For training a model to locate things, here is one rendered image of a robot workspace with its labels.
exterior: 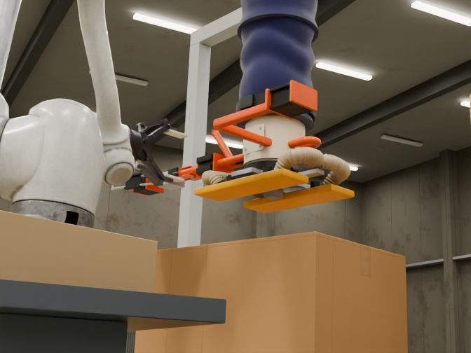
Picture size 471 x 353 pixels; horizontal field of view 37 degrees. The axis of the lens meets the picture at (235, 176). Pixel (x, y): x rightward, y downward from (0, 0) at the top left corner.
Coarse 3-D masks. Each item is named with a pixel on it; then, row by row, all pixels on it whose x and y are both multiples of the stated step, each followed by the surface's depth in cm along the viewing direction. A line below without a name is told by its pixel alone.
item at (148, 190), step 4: (144, 180) 238; (136, 188) 241; (140, 188) 239; (144, 188) 237; (148, 188) 237; (152, 188) 238; (156, 188) 240; (160, 188) 241; (132, 192) 242; (136, 192) 242; (140, 192) 242; (144, 192) 242; (148, 192) 242; (152, 192) 241; (156, 192) 241; (160, 192) 241
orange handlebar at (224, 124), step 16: (240, 112) 172; (256, 112) 168; (224, 128) 180; (240, 128) 184; (288, 144) 192; (304, 144) 189; (320, 144) 190; (224, 160) 210; (240, 160) 206; (192, 176) 224
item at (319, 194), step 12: (288, 192) 201; (300, 192) 195; (312, 192) 192; (324, 192) 190; (336, 192) 189; (348, 192) 192; (252, 204) 208; (264, 204) 206; (276, 204) 205; (288, 204) 204; (300, 204) 204; (312, 204) 203
